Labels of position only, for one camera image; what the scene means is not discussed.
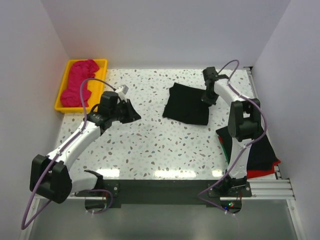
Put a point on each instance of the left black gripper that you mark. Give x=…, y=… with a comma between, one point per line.
x=127, y=111

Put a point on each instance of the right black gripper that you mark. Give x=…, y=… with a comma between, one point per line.
x=208, y=96

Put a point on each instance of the black t shirt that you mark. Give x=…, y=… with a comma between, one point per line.
x=265, y=152
x=185, y=105

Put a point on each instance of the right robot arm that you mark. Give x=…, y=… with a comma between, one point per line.
x=244, y=128

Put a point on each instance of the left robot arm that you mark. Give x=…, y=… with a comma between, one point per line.
x=50, y=176

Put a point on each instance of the yellow plastic bin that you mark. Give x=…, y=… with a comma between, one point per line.
x=91, y=88

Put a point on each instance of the folded green t shirt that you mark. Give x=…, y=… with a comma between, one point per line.
x=224, y=150

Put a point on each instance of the pink crumpled t shirt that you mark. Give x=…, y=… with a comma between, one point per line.
x=79, y=72

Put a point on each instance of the folded black t shirt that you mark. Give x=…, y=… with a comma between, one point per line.
x=265, y=152

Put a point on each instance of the folded red t shirt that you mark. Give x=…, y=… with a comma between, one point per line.
x=260, y=173

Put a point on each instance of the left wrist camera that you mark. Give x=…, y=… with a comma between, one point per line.
x=122, y=91

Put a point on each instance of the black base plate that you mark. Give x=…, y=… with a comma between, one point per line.
x=146, y=192

